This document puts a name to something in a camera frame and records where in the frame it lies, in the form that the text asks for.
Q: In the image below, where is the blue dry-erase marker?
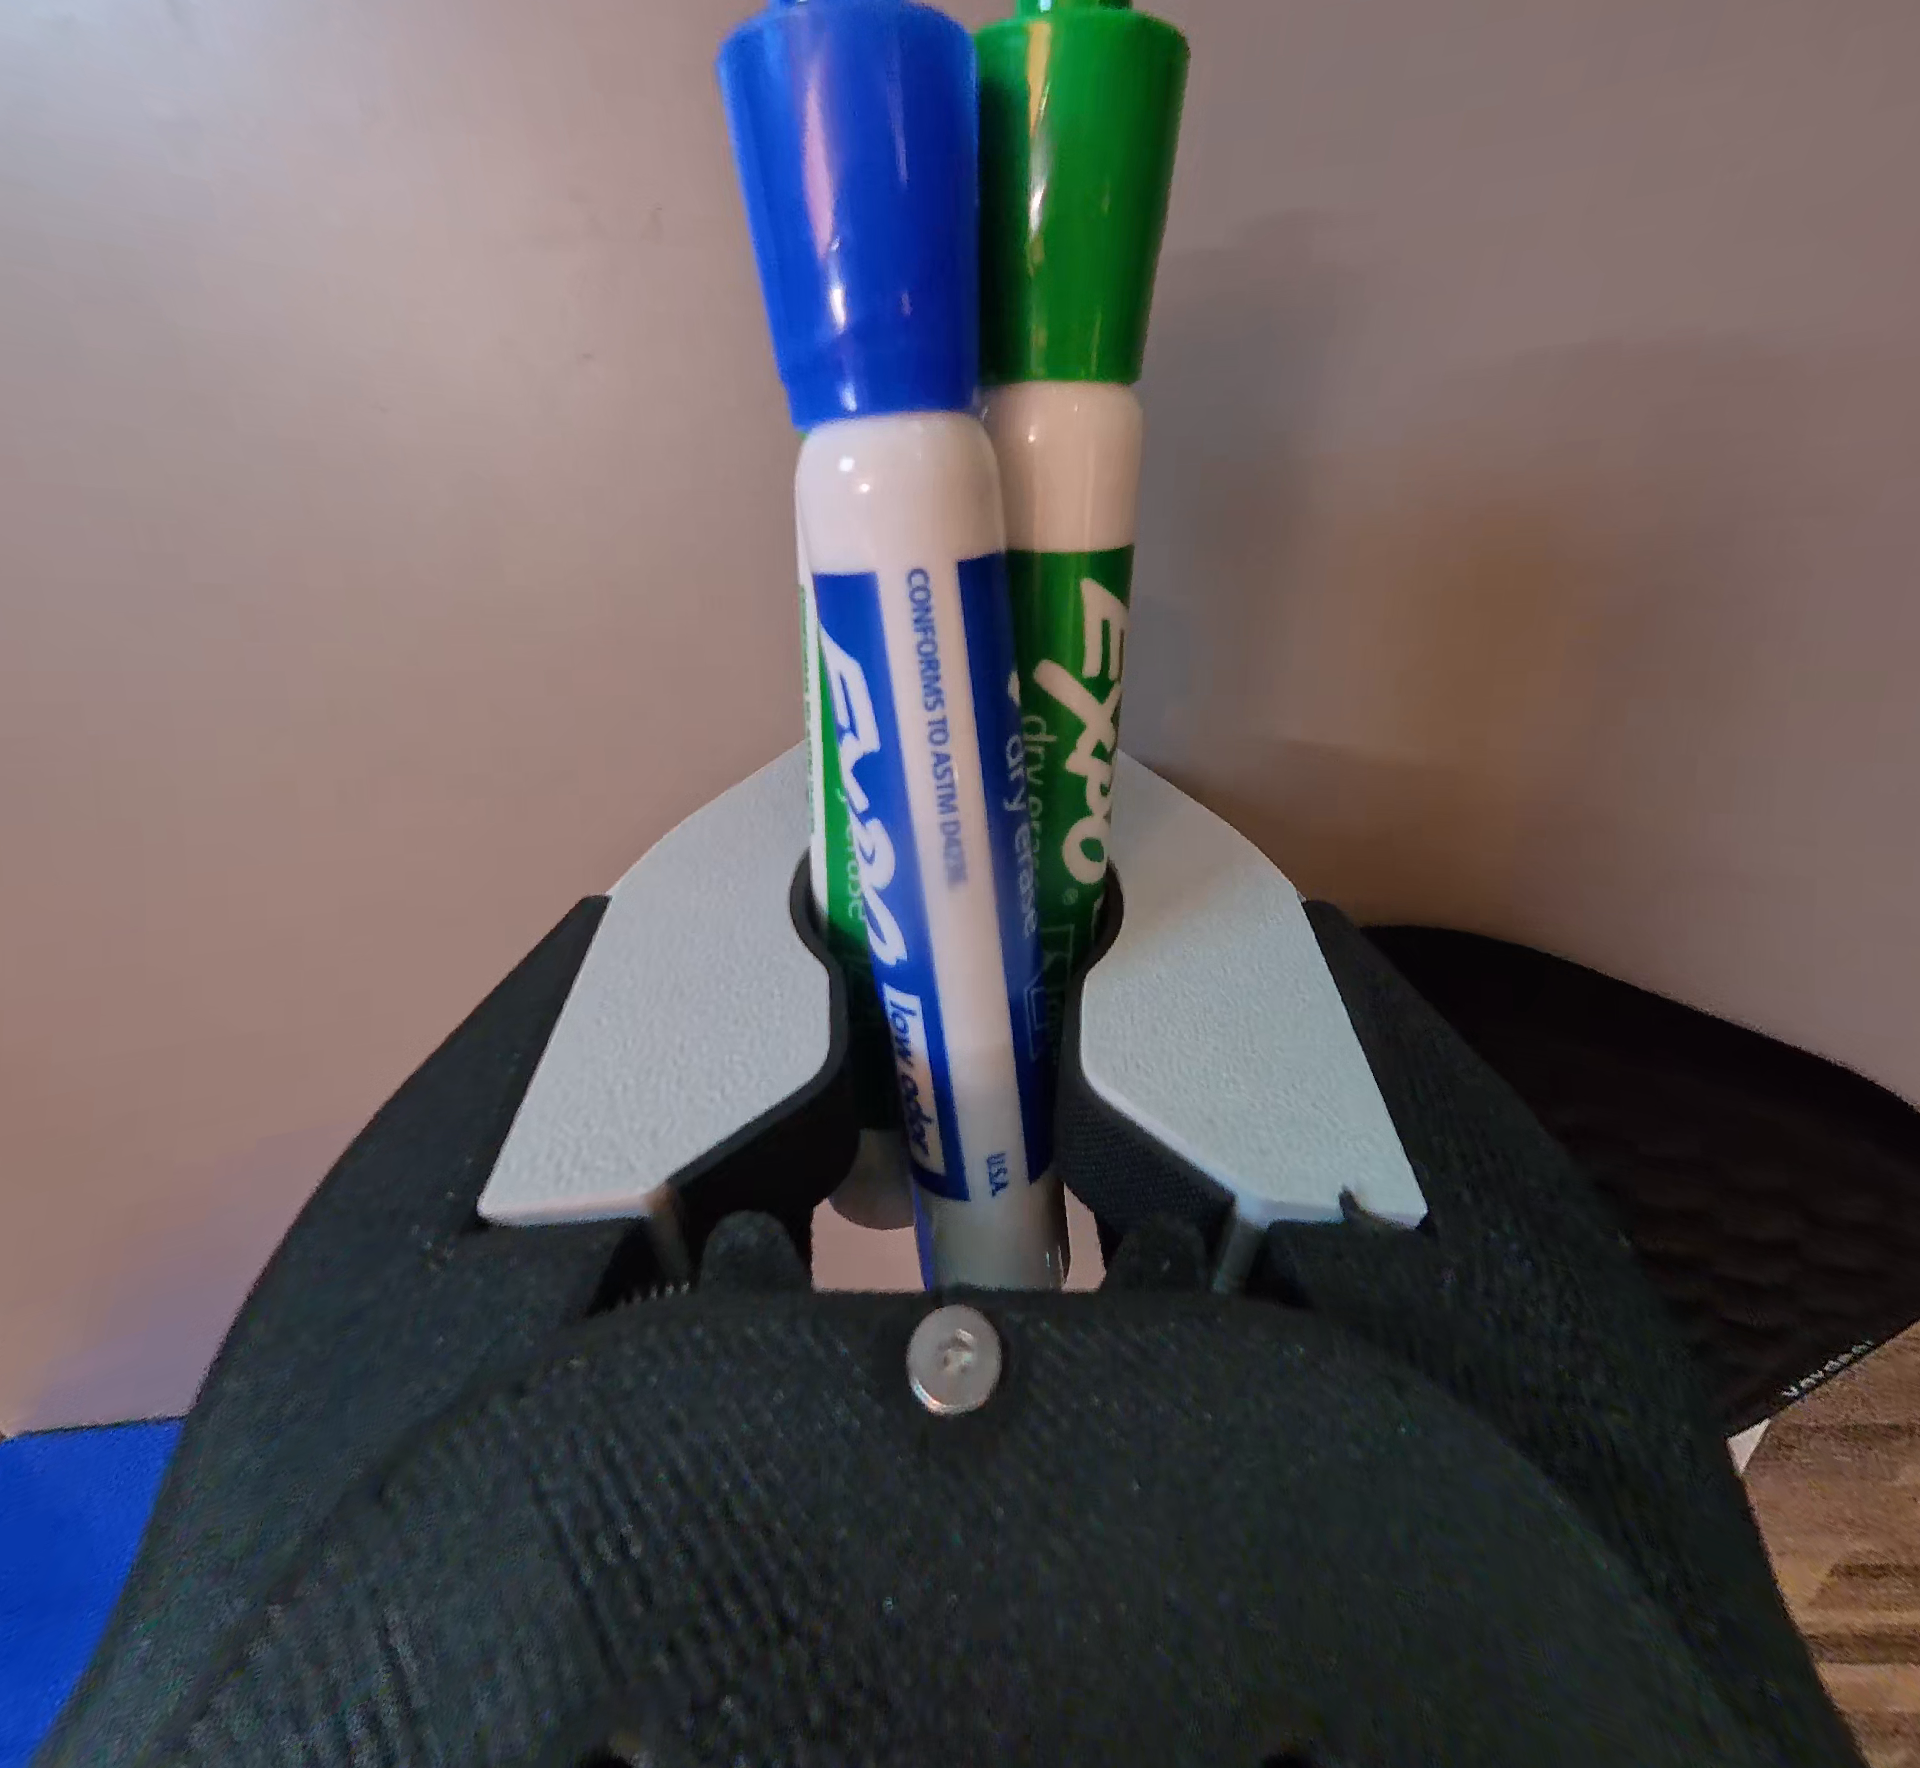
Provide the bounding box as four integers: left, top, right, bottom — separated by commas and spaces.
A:
715, 0, 1072, 1293

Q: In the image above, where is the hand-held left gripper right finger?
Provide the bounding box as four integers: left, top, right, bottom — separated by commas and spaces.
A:
1050, 751, 1429, 1236

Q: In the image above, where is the green dry-erase marker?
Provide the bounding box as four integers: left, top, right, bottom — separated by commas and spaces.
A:
968, 0, 1196, 1043
791, 506, 908, 1229

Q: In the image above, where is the blue plastic bin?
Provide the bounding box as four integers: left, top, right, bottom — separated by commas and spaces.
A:
0, 1411, 192, 1747

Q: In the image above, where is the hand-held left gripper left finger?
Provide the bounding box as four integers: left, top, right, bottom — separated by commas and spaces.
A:
475, 755, 863, 1252

